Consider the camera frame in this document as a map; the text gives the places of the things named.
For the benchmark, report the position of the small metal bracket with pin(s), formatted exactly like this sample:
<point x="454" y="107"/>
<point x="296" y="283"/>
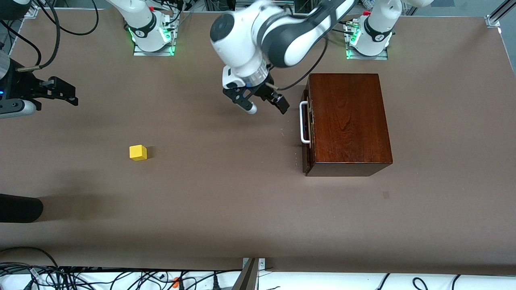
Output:
<point x="262" y="264"/>

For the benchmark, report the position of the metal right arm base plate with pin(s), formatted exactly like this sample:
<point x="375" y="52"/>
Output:
<point x="139" y="52"/>

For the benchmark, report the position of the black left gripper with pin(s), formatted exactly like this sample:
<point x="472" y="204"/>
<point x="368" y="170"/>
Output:
<point x="266" y="91"/>

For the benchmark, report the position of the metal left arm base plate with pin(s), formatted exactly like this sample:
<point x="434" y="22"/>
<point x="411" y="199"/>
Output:
<point x="383" y="56"/>

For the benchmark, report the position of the aluminium corner profile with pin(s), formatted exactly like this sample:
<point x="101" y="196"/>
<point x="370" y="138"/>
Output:
<point x="32" y="13"/>
<point x="492" y="21"/>

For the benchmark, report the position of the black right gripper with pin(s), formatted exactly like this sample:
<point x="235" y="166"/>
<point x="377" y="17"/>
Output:
<point x="25" y="85"/>

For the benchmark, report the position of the dark metal beam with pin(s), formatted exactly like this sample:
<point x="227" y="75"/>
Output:
<point x="246" y="278"/>

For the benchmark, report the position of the orange connector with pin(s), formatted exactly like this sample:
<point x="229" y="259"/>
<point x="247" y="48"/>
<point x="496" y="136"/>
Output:
<point x="176" y="282"/>

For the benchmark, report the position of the black cylindrical object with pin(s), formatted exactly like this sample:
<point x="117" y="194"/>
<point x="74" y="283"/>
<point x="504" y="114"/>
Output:
<point x="20" y="207"/>

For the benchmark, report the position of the dark brown wooden box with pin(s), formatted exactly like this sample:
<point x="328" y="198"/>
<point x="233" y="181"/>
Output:
<point x="350" y="121"/>

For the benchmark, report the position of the yellow block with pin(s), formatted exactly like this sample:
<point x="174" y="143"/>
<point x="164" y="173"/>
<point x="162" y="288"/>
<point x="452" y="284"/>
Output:
<point x="138" y="153"/>

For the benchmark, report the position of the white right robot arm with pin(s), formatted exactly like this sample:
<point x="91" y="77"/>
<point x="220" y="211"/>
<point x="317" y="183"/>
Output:
<point x="141" y="24"/>

